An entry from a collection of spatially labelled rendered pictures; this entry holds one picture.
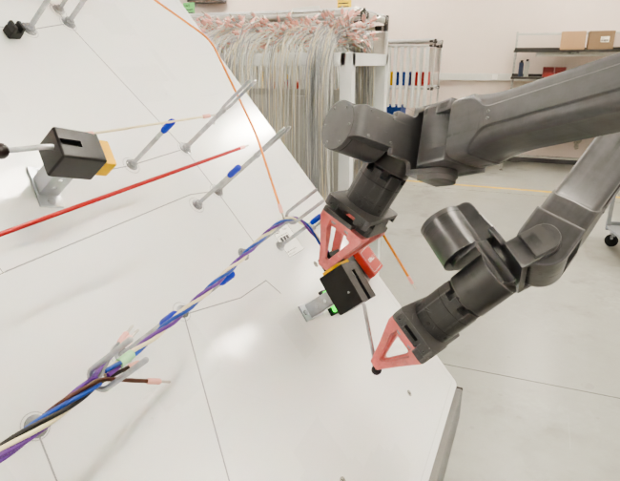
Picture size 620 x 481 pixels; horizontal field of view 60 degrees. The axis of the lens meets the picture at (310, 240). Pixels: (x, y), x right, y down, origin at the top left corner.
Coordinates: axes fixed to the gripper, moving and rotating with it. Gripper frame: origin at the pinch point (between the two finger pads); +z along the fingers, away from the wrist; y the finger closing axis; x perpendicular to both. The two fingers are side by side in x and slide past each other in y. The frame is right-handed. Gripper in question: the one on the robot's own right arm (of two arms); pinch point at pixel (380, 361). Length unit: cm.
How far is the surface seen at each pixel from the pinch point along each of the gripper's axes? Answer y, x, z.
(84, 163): 32.1, -28.3, -4.5
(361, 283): 0.2, -9.3, -4.4
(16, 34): 28, -51, -2
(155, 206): 19.4, -28.4, 2.0
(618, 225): -435, 8, -8
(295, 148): -48, -55, 12
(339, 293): 2.7, -9.8, -2.3
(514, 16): -755, -302, -76
